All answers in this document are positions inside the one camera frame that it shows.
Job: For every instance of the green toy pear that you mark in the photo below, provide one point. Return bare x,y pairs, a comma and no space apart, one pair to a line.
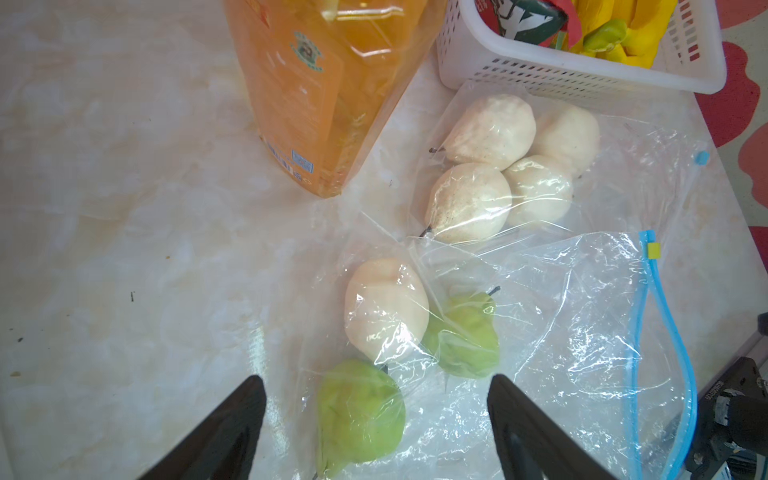
461,335
361,416

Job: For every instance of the cream pear zip bag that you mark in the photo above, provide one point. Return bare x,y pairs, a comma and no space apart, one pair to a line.
568,133
541,188

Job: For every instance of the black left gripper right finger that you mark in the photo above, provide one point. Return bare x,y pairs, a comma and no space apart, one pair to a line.
529,444

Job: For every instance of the small clear pear bag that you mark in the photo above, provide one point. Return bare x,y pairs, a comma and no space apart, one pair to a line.
447,432

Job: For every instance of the cream pear in zip bag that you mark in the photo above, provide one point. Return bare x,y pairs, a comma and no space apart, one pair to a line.
469,202

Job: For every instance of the upper yellow toy banana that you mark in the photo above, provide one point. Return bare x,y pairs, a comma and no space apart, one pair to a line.
625,32

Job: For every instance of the red snack bag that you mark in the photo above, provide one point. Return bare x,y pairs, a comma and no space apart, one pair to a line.
536,22

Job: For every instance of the clear blue zip-top bag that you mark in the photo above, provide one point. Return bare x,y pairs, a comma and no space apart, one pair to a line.
592,340

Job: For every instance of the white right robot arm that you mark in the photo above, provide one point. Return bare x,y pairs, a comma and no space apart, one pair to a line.
730,439

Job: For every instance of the orange soap pump bottle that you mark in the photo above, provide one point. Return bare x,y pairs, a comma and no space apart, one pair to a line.
323,77

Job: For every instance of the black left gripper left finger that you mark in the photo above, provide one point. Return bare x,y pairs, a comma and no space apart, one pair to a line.
224,444

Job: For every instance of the white plastic fruit basket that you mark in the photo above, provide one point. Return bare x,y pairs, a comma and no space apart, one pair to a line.
690,59

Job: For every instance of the cream toy pear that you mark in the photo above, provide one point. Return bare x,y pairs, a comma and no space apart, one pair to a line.
496,130

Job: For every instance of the cream pear in small bag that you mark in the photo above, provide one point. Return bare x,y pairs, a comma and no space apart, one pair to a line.
386,310

